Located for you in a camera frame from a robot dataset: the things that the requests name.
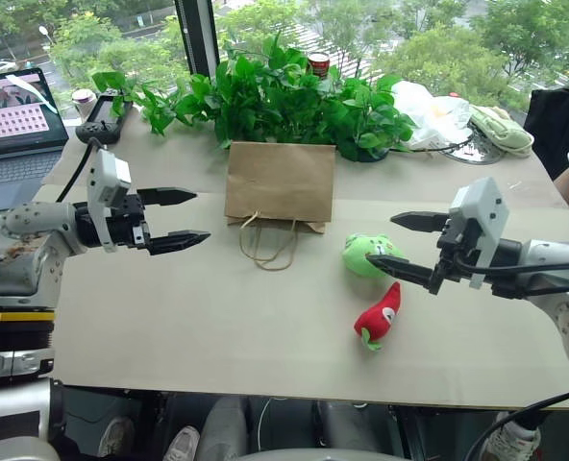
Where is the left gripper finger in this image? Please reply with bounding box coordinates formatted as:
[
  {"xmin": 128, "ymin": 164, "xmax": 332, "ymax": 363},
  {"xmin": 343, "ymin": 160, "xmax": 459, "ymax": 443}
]
[
  {"xmin": 146, "ymin": 230, "xmax": 212, "ymax": 257},
  {"xmin": 136, "ymin": 186, "xmax": 199, "ymax": 207}
]

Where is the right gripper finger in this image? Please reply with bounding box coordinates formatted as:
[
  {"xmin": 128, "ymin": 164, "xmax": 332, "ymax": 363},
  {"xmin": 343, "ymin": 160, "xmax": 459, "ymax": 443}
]
[
  {"xmin": 389, "ymin": 211, "xmax": 452, "ymax": 235},
  {"xmin": 366, "ymin": 254, "xmax": 435, "ymax": 290}
]

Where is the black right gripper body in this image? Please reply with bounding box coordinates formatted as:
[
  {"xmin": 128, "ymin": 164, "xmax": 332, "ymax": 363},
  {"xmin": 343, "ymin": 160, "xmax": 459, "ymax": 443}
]
[{"xmin": 428, "ymin": 217, "xmax": 479, "ymax": 296}]

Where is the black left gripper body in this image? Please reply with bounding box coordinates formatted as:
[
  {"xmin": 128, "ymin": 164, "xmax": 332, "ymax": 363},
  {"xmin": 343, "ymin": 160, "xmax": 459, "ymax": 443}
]
[{"xmin": 106, "ymin": 192, "xmax": 152, "ymax": 250}]

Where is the white plastic bag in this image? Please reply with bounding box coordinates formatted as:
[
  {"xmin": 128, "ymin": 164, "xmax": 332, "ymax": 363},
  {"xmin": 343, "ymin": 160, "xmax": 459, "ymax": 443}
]
[{"xmin": 390, "ymin": 80, "xmax": 474, "ymax": 152}]

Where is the brown paper bag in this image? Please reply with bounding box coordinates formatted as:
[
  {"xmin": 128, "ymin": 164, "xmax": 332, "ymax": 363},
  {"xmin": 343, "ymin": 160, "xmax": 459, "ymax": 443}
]
[{"xmin": 223, "ymin": 140, "xmax": 338, "ymax": 272}]

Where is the green plush toy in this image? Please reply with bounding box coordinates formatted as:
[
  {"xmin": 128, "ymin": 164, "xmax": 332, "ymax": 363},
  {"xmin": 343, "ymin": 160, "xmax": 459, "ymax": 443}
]
[{"xmin": 340, "ymin": 232, "xmax": 406, "ymax": 279}]

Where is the red chili plush toy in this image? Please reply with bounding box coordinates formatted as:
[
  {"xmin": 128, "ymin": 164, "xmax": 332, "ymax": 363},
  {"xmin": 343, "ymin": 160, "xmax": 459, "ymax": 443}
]
[{"xmin": 352, "ymin": 281, "xmax": 404, "ymax": 352}]

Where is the round metal tray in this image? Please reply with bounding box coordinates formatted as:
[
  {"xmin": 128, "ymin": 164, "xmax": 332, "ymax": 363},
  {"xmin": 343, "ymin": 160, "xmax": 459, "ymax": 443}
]
[{"xmin": 439, "ymin": 126, "xmax": 507, "ymax": 166}]

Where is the black handheld controller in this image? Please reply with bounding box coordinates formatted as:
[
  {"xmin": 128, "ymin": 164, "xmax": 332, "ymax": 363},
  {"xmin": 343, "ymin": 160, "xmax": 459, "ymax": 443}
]
[{"xmin": 74, "ymin": 93, "xmax": 135, "ymax": 145}]

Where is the light green cloth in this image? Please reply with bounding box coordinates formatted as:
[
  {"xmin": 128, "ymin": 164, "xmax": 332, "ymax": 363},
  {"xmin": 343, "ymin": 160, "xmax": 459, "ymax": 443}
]
[{"xmin": 468, "ymin": 104, "xmax": 536, "ymax": 158}]

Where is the white paper cup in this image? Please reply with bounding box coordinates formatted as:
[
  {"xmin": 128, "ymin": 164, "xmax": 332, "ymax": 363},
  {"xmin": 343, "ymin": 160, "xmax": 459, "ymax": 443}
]
[{"xmin": 70, "ymin": 87, "xmax": 98, "ymax": 122}]

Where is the grey laptop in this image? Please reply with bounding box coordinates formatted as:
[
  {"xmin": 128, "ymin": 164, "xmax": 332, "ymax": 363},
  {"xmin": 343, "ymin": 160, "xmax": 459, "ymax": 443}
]
[{"xmin": 0, "ymin": 66, "xmax": 71, "ymax": 215}]

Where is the green leafy plant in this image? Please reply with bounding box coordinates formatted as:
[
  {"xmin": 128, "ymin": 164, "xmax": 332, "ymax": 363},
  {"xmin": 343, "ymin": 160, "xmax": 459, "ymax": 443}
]
[{"xmin": 90, "ymin": 32, "xmax": 418, "ymax": 163}]

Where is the person in black top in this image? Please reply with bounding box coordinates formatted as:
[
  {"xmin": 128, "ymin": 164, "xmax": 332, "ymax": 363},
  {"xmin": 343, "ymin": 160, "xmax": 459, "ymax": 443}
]
[{"xmin": 523, "ymin": 60, "xmax": 569, "ymax": 227}]

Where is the grey rounded leg shape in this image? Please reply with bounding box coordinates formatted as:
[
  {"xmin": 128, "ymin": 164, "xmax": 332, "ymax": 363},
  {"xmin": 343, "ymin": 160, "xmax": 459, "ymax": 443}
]
[
  {"xmin": 201, "ymin": 395, "xmax": 252, "ymax": 461},
  {"xmin": 311, "ymin": 400, "xmax": 363, "ymax": 451}
]

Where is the red tin can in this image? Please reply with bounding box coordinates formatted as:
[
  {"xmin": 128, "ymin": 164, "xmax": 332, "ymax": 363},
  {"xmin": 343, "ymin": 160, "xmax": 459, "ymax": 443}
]
[{"xmin": 306, "ymin": 51, "xmax": 333, "ymax": 81}]

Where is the white grey sneaker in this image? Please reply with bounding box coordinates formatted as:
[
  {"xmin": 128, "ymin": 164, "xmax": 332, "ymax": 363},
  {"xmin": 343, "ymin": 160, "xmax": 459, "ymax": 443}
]
[
  {"xmin": 478, "ymin": 411, "xmax": 543, "ymax": 461},
  {"xmin": 162, "ymin": 424, "xmax": 202, "ymax": 461},
  {"xmin": 96, "ymin": 416, "xmax": 136, "ymax": 458}
]

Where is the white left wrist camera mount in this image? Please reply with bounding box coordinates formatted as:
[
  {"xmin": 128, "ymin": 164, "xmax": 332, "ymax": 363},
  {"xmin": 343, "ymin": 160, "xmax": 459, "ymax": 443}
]
[{"xmin": 86, "ymin": 148, "xmax": 133, "ymax": 254}]

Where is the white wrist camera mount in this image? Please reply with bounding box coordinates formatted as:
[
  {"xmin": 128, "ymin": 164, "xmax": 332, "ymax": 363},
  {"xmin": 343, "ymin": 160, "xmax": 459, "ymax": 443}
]
[
  {"xmin": 86, "ymin": 148, "xmax": 133, "ymax": 254},
  {"xmin": 448, "ymin": 176, "xmax": 511, "ymax": 290}
]

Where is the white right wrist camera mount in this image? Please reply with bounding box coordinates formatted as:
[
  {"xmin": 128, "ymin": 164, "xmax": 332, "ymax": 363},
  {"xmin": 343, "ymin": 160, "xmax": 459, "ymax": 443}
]
[{"xmin": 448, "ymin": 176, "xmax": 511, "ymax": 290}]

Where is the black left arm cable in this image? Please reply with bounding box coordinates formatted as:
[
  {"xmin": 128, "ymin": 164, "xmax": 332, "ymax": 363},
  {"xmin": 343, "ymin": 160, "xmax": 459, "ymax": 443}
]
[{"xmin": 55, "ymin": 137, "xmax": 99, "ymax": 204}]

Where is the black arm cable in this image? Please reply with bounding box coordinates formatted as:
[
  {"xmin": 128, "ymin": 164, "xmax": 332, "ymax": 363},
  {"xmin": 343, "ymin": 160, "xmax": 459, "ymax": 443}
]
[
  {"xmin": 455, "ymin": 256, "xmax": 569, "ymax": 299},
  {"xmin": 55, "ymin": 137, "xmax": 99, "ymax": 204}
]

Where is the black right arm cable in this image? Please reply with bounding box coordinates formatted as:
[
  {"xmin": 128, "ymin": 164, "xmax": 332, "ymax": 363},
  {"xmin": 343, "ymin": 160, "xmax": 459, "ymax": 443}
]
[{"xmin": 455, "ymin": 256, "xmax": 569, "ymax": 299}]

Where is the black window frame post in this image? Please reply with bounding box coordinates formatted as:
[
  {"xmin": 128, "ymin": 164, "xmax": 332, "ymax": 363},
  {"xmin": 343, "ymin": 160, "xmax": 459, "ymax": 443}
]
[{"xmin": 174, "ymin": 0, "xmax": 221, "ymax": 81}]

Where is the black cable under table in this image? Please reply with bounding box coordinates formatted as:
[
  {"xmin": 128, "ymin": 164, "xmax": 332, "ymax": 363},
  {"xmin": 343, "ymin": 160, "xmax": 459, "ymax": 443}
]
[{"xmin": 460, "ymin": 387, "xmax": 569, "ymax": 461}]

